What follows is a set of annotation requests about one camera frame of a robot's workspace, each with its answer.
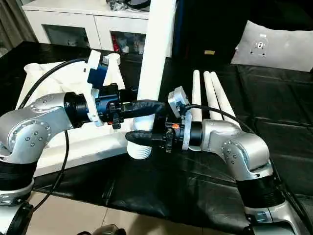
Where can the red box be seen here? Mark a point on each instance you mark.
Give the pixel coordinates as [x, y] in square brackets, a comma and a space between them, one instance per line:
[115, 42]

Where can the grey bag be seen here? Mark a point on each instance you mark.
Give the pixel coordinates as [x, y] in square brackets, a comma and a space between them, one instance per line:
[137, 5]

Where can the white cabinet with glass doors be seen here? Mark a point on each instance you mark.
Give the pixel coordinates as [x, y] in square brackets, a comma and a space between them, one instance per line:
[73, 17]

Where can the grey curtain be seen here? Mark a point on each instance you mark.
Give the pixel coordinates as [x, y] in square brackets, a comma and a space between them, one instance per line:
[14, 24]

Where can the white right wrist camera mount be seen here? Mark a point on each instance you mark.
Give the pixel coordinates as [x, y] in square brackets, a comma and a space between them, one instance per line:
[177, 98]

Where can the white plastic table leg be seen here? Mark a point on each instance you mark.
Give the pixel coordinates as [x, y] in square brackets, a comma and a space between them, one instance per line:
[196, 98]
[223, 98]
[211, 98]
[156, 49]

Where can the black work mat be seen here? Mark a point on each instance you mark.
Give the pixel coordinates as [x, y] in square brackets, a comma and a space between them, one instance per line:
[171, 195]

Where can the white plastic table top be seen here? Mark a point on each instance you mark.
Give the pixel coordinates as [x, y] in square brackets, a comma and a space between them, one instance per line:
[97, 144]

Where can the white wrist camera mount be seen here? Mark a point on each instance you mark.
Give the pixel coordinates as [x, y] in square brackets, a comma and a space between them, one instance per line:
[177, 98]
[94, 57]

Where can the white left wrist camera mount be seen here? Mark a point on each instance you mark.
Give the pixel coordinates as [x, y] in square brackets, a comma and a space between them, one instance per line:
[94, 57]

